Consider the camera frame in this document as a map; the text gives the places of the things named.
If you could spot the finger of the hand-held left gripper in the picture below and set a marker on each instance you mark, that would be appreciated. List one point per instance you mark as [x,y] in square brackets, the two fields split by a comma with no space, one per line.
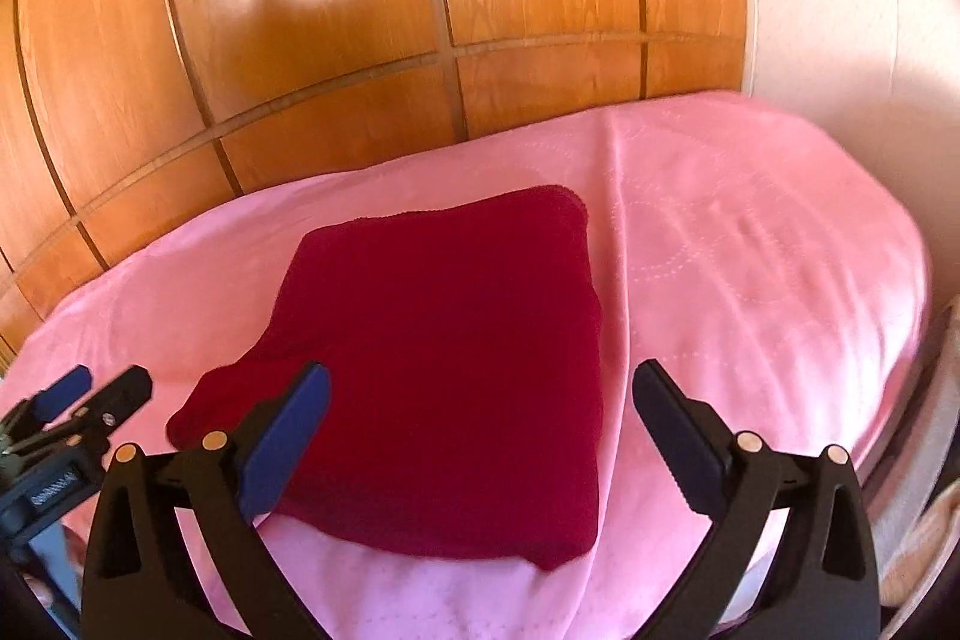
[64,389]
[124,400]

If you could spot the dark red garment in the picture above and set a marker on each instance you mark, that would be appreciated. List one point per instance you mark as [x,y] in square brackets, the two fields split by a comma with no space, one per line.
[450,347]

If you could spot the pink blanket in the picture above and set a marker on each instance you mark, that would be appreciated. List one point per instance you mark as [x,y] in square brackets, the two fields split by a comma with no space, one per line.
[750,272]

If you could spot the wooden wardrobe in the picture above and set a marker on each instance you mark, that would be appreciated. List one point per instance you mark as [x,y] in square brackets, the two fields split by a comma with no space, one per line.
[337,48]

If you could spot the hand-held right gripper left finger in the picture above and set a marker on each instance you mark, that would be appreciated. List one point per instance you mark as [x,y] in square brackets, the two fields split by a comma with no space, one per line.
[289,437]

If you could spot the white bed base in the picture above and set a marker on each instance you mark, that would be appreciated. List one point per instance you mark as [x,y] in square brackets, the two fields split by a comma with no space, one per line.
[911,437]

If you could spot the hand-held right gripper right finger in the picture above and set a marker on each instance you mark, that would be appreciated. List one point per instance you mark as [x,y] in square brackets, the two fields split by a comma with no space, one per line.
[679,452]

